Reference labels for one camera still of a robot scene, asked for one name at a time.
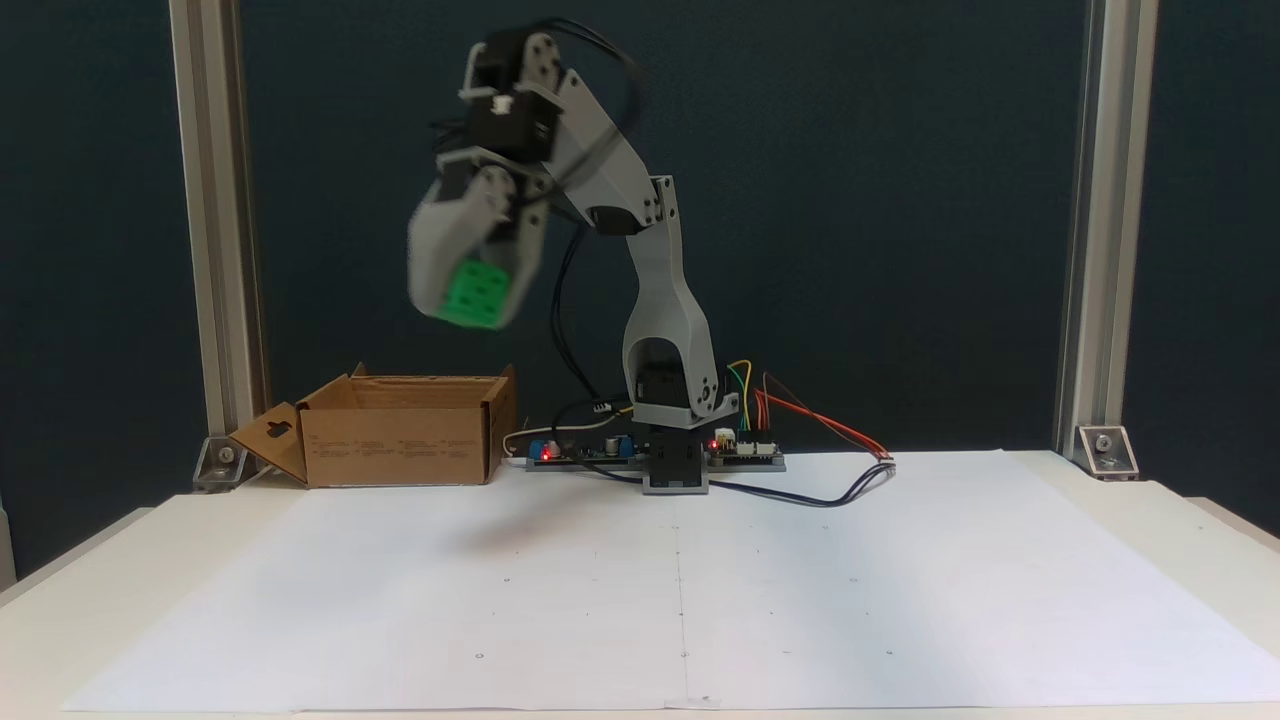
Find large white paper sheet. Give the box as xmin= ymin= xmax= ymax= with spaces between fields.
xmin=62 ymin=450 xmax=1280 ymax=713

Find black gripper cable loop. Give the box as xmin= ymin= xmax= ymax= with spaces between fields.
xmin=530 ymin=18 xmax=643 ymax=201

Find aluminium frame post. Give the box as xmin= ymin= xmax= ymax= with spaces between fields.
xmin=168 ymin=0 xmax=269 ymax=441
xmin=1055 ymin=0 xmax=1161 ymax=456

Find black cable with white connector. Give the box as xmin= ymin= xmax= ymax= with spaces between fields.
xmin=560 ymin=453 xmax=896 ymax=509

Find blue circuit board red light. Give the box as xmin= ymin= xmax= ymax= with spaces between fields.
xmin=527 ymin=432 xmax=646 ymax=471

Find green dice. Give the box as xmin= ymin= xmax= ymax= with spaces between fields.
xmin=440 ymin=258 xmax=513 ymax=331

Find circuit board with jumper wires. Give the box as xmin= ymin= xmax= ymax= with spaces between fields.
xmin=708 ymin=428 xmax=786 ymax=471

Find metal corner bracket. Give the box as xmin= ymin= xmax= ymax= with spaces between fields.
xmin=193 ymin=435 xmax=249 ymax=493
xmin=1075 ymin=425 xmax=1141 ymax=483

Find red and orange wires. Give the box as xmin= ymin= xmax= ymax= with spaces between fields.
xmin=752 ymin=372 xmax=893 ymax=463

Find yellow and green jumper wires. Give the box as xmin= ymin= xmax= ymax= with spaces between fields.
xmin=728 ymin=358 xmax=754 ymax=436

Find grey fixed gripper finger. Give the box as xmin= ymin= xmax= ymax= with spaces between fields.
xmin=498 ymin=198 xmax=549 ymax=331

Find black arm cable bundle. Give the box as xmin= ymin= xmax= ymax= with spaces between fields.
xmin=545 ymin=220 xmax=641 ymax=421

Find open cardboard box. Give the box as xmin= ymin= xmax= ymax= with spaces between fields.
xmin=230 ymin=363 xmax=518 ymax=489

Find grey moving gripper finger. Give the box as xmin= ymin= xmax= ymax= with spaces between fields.
xmin=407 ymin=165 xmax=516 ymax=321

